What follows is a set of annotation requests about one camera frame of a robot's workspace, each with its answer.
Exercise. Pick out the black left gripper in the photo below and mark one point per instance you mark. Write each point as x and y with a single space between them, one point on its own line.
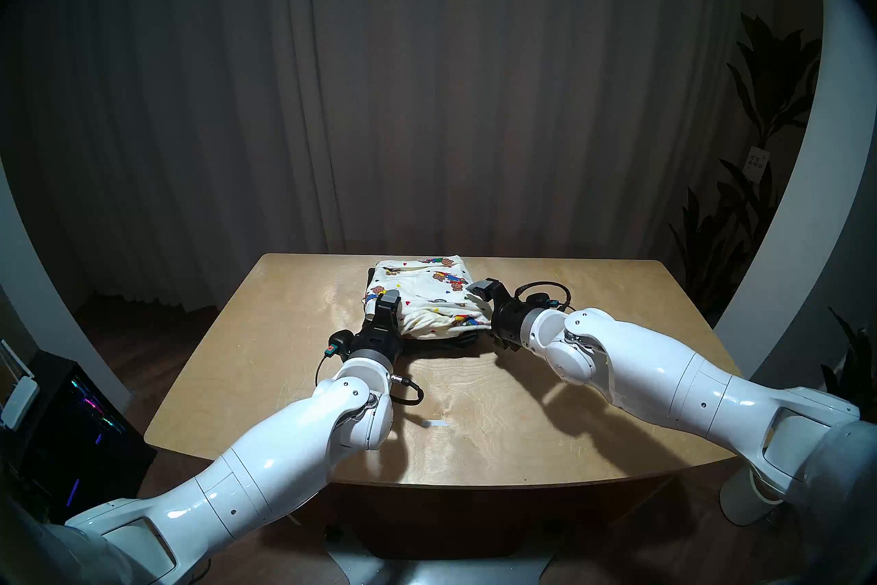
378 338

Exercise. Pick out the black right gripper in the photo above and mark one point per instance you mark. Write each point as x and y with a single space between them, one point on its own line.
510 320

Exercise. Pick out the white bear print shorts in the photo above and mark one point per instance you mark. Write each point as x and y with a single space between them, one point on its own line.
431 299

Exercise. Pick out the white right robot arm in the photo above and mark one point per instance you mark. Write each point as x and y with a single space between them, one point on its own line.
685 371

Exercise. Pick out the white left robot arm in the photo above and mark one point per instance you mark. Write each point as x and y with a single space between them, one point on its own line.
274 453

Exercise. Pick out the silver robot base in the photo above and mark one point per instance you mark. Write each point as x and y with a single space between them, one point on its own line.
445 570

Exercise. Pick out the light wooden table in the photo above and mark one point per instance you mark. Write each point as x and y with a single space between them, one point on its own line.
260 385

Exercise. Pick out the grey pleated curtain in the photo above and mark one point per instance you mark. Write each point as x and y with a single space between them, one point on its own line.
425 76

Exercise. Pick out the white paper plant tag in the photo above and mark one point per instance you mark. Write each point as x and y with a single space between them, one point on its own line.
756 164

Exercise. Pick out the black computer tower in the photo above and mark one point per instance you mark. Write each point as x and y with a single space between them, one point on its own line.
75 440

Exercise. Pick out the tall dark leafy plant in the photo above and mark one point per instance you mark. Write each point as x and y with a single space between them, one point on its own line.
774 76

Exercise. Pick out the small dark leafy plant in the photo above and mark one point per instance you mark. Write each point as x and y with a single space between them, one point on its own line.
853 371

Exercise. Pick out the white box device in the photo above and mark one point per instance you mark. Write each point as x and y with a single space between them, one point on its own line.
20 402

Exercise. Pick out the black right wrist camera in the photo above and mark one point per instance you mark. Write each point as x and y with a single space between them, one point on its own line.
540 300

